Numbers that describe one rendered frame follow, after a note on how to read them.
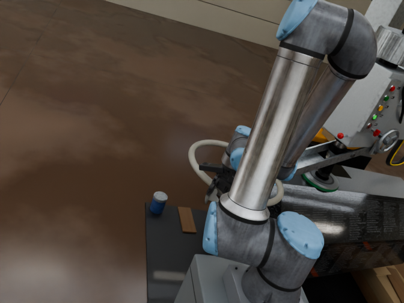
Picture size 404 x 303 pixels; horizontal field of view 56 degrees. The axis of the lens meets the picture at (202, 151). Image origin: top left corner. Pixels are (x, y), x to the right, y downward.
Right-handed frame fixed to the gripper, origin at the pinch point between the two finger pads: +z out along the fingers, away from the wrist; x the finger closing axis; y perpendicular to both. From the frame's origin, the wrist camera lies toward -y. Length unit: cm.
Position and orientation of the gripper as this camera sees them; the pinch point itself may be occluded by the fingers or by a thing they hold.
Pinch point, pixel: (208, 198)
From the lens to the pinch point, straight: 166.4
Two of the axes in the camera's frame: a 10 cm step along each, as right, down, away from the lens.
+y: 7.9, 5.3, -2.9
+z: -3.7, 8.0, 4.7
